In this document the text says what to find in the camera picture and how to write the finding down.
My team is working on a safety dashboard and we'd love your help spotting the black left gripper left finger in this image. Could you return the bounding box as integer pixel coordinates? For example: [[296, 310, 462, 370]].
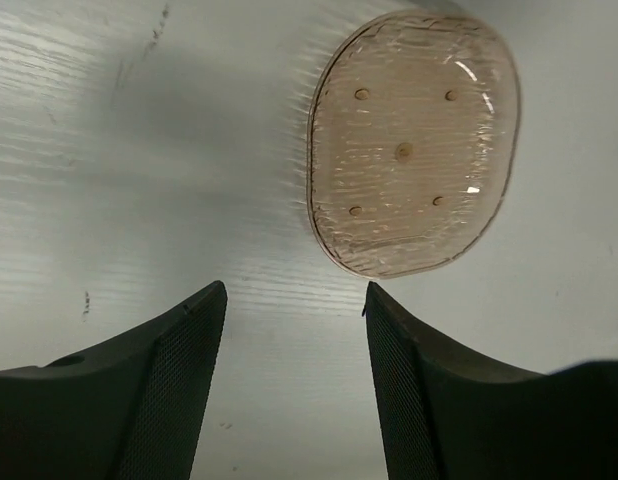
[[0, 281, 227, 479]]

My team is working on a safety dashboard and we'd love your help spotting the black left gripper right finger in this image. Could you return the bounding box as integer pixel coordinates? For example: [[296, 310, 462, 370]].
[[364, 283, 618, 479]]

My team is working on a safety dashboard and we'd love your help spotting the brown translucent square plate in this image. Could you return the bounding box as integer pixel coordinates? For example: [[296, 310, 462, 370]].
[[306, 7, 521, 280]]

